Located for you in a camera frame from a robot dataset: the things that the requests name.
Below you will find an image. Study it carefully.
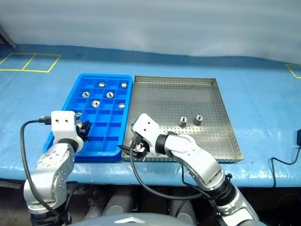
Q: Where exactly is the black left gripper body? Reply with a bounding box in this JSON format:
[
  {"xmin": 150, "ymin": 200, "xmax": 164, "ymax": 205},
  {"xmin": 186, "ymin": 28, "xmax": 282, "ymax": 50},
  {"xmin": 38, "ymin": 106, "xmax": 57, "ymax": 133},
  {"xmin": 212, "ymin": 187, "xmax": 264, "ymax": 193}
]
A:
[{"xmin": 75, "ymin": 125, "xmax": 86, "ymax": 140}]

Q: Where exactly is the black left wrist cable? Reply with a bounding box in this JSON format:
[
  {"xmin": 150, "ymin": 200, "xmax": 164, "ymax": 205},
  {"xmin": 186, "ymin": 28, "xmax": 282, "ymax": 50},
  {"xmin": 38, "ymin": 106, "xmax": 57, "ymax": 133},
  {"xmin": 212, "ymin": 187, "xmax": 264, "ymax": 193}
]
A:
[{"xmin": 20, "ymin": 115, "xmax": 62, "ymax": 218}]

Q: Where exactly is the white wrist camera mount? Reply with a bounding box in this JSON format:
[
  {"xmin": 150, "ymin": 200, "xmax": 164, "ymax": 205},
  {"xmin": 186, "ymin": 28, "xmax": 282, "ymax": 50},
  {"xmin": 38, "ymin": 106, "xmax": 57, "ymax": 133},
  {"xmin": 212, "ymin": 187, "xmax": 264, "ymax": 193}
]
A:
[
  {"xmin": 132, "ymin": 113, "xmax": 170, "ymax": 156},
  {"xmin": 50, "ymin": 110, "xmax": 84, "ymax": 147}
]

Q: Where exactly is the perforated steel tray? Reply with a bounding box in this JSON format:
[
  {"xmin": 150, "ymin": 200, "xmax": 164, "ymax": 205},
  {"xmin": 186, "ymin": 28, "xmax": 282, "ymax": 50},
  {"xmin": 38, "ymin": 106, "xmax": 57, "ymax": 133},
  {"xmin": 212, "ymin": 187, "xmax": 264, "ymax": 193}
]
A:
[{"xmin": 121, "ymin": 75, "xmax": 245, "ymax": 164}]

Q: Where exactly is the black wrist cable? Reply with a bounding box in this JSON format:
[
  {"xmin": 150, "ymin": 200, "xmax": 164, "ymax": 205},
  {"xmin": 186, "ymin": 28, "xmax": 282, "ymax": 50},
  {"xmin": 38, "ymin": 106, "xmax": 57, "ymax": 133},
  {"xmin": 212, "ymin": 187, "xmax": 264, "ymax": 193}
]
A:
[
  {"xmin": 20, "ymin": 115, "xmax": 62, "ymax": 218},
  {"xmin": 129, "ymin": 134, "xmax": 204, "ymax": 201}
]

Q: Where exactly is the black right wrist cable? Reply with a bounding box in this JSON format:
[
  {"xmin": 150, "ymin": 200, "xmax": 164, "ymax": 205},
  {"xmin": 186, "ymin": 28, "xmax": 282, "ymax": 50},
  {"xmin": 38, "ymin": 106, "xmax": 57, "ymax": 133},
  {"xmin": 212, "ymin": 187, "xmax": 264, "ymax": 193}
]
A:
[{"xmin": 129, "ymin": 134, "xmax": 204, "ymax": 201}]

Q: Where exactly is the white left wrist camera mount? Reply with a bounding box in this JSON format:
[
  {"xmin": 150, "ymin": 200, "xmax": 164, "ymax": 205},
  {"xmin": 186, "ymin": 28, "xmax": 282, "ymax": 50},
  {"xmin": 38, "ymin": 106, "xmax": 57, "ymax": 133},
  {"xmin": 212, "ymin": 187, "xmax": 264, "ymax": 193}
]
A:
[{"xmin": 50, "ymin": 110, "xmax": 84, "ymax": 147}]

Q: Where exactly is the dark metal frame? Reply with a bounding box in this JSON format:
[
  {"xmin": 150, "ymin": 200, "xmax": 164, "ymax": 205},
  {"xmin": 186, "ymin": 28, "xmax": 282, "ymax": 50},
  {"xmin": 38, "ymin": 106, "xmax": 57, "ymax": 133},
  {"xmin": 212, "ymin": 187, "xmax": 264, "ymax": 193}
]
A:
[{"xmin": 0, "ymin": 25, "xmax": 16, "ymax": 49}]

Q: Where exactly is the blue plastic compartment tray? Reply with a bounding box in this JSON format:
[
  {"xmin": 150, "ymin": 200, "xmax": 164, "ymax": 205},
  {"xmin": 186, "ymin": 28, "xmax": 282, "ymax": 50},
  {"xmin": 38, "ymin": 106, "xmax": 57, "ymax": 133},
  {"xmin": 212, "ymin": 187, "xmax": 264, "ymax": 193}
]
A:
[{"xmin": 43, "ymin": 73, "xmax": 134, "ymax": 163}]

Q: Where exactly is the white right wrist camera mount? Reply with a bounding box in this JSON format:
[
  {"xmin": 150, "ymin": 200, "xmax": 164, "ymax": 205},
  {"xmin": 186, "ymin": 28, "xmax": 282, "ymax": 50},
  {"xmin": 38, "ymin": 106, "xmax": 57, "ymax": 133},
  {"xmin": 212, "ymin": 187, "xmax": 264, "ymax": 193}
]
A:
[{"xmin": 132, "ymin": 113, "xmax": 170, "ymax": 156}]

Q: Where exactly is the dark rounded shape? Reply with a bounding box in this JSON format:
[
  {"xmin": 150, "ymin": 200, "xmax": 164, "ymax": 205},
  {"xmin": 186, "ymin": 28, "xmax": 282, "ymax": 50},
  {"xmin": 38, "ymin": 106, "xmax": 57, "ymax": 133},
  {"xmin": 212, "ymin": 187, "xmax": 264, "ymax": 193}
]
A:
[
  {"xmin": 168, "ymin": 199, "xmax": 198, "ymax": 226},
  {"xmin": 102, "ymin": 188, "xmax": 137, "ymax": 216}
]

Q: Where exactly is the grey robot torso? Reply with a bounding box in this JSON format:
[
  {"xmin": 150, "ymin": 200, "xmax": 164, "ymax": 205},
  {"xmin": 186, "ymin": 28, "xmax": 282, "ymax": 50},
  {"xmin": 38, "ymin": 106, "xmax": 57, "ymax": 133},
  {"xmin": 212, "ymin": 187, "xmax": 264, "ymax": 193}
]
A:
[{"xmin": 76, "ymin": 212, "xmax": 197, "ymax": 226}]

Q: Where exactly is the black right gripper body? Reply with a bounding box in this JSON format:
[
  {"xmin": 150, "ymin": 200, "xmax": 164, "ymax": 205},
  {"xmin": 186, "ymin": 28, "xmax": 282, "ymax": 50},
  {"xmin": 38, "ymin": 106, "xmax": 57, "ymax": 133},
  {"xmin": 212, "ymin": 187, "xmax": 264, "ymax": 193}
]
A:
[{"xmin": 130, "ymin": 131, "xmax": 151, "ymax": 157}]

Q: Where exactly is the thin black device cable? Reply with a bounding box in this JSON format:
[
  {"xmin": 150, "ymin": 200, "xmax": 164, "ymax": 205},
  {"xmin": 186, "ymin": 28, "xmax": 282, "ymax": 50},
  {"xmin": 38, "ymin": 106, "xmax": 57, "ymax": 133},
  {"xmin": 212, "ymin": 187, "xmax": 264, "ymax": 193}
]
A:
[{"xmin": 271, "ymin": 145, "xmax": 301, "ymax": 188}]

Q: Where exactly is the yellow tape double square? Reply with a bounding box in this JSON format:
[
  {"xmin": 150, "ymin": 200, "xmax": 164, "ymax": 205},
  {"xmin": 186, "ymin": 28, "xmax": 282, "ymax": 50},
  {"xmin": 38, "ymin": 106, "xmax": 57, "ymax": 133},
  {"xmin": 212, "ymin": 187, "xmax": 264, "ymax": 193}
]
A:
[{"xmin": 0, "ymin": 52, "xmax": 62, "ymax": 73}]

